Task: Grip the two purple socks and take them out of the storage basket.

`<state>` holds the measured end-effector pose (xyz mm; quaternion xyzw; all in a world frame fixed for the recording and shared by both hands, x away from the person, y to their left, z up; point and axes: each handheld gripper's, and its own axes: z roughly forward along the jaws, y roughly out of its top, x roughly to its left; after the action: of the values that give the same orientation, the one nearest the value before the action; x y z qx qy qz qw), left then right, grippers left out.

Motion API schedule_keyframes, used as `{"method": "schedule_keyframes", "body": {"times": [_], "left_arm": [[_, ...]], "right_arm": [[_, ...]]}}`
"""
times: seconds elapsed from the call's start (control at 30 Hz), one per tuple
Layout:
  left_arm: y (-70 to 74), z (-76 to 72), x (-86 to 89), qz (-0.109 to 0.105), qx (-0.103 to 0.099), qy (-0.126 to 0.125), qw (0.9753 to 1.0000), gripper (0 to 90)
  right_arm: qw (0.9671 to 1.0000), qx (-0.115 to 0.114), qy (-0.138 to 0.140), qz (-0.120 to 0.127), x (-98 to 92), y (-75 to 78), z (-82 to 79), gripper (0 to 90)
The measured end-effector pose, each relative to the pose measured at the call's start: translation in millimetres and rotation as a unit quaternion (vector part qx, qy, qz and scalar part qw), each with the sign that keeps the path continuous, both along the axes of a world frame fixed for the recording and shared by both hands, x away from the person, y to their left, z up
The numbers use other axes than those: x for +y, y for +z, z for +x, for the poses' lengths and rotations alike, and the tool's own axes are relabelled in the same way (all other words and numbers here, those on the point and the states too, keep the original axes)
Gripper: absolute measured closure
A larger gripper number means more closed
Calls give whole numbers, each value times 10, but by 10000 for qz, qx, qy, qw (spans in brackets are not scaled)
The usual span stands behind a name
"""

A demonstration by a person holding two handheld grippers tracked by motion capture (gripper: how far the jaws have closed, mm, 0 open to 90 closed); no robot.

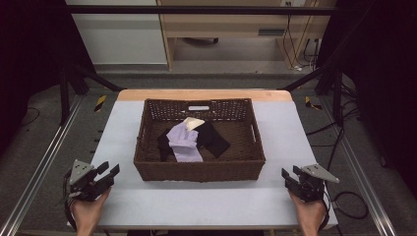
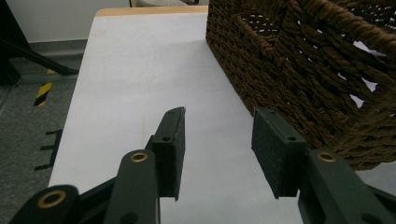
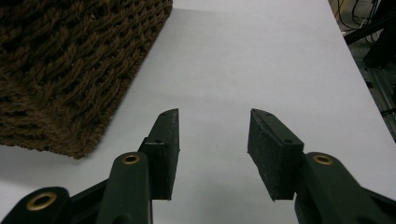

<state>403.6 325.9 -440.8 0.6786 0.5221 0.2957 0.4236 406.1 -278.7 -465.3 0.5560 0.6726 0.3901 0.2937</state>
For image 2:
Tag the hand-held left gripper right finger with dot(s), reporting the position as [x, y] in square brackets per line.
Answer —
[277, 155]

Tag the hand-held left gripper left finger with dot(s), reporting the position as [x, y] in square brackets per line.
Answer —
[169, 155]

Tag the brown woven basket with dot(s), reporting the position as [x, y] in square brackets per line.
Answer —
[305, 81]

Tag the yellow black striped tape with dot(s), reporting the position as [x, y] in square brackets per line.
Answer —
[43, 93]

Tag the black metal stand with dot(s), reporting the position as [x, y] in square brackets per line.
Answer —
[18, 53]

